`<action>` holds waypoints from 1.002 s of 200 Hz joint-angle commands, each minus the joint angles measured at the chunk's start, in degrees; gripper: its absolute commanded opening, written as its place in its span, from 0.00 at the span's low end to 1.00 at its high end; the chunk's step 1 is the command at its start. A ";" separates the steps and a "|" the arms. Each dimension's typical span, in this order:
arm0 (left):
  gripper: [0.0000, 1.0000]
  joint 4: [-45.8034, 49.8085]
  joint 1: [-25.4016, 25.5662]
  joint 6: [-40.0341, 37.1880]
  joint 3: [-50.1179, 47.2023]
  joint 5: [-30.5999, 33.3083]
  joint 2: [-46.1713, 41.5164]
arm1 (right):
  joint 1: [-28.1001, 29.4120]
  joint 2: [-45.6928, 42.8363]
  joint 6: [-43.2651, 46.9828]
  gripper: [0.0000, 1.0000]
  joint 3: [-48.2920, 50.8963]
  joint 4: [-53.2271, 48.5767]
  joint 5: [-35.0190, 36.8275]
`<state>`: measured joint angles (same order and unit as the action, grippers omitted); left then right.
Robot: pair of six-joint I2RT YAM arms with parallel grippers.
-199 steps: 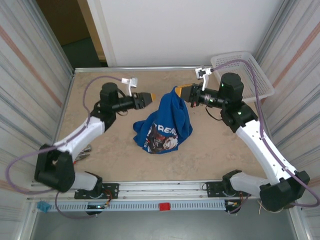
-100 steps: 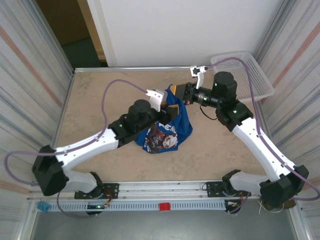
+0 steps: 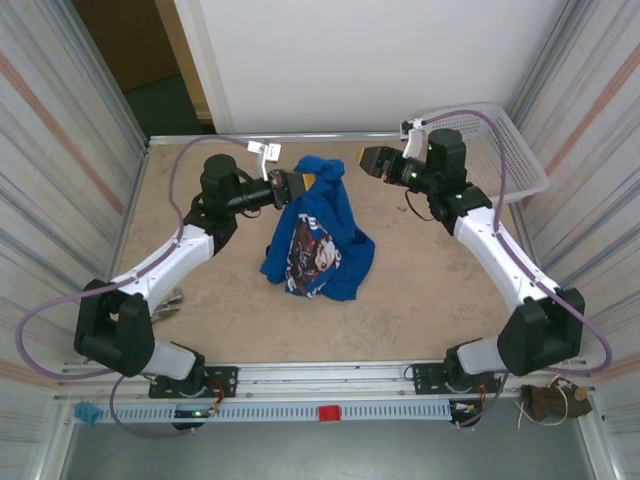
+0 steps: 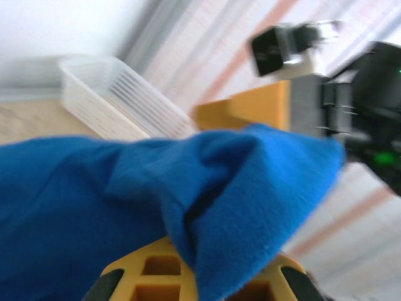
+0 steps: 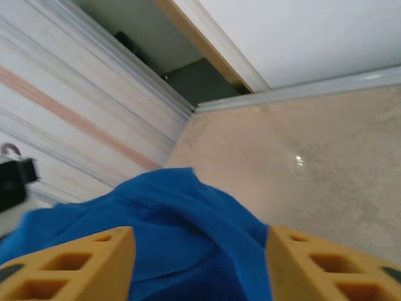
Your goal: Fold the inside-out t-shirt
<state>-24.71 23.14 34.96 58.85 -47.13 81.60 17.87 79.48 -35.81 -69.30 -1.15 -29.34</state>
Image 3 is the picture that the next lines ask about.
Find aluminium mounting rail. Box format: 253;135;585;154
58;352;601;401

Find black controller board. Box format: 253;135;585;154
172;407;221;432
448;399;484;430

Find aluminium table frame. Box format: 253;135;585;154
82;130;566;364

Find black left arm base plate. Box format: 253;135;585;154
148;366;239;400

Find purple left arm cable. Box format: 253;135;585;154
15;134;251;440

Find brown cloth pouch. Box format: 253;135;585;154
517;377;595;429

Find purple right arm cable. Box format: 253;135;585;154
422;109;614;429

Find brown wooden door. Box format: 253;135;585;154
72;0;209;124

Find blue t-shirt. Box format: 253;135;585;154
258;155;377;304

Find white slotted cable duct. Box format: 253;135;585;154
94;399;454;425

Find white door frame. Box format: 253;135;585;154
172;0;236;135

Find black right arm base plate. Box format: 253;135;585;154
410;362;504;396

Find white plastic basket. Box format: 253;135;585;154
420;102;550;206

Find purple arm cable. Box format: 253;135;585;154
422;109;614;429
15;134;251;440

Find blue tape piece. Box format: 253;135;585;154
73;402;104;427

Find red-handled pliers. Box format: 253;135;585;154
149;288;186;325

